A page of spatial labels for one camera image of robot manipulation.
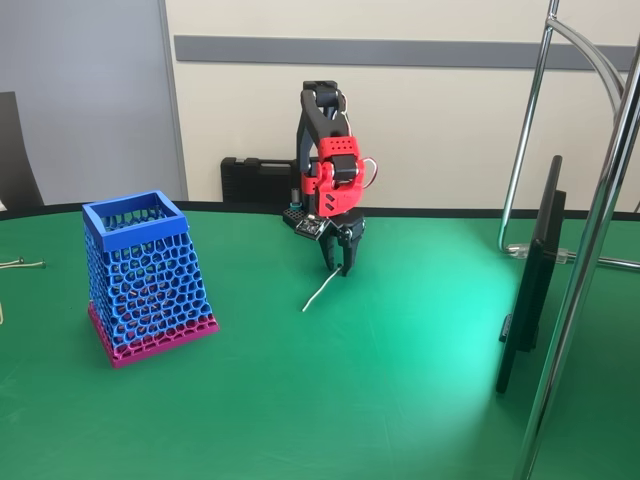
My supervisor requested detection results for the blue pink lattice basket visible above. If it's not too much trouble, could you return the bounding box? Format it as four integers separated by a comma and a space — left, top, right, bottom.
81, 189, 222, 370

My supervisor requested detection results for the small camera module on bracket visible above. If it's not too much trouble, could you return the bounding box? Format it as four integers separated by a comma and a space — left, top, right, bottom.
294, 213, 332, 243

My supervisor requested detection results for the red white servo cable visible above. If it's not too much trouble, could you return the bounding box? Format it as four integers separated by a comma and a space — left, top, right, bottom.
357, 156, 381, 192

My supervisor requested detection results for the grey wall rail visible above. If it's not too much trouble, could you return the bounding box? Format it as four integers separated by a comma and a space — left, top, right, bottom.
173, 34, 638, 72

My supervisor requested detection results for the clear plastic clip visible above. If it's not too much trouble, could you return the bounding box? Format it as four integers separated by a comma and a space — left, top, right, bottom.
506, 242, 577, 265

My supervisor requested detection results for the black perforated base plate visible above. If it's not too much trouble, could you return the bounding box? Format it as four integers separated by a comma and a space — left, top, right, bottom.
281, 205, 321, 231

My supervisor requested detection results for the white thin stick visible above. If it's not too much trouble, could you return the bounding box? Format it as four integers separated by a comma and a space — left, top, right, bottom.
300, 267, 344, 313

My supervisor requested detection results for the chrome tube stand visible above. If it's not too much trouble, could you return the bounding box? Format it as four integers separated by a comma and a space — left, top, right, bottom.
497, 0, 640, 480

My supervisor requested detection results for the green table cloth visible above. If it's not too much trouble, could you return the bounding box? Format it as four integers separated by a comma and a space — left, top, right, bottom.
0, 199, 640, 480

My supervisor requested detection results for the black plastic carrying case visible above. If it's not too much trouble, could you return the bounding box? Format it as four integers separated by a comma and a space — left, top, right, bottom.
220, 156, 304, 204

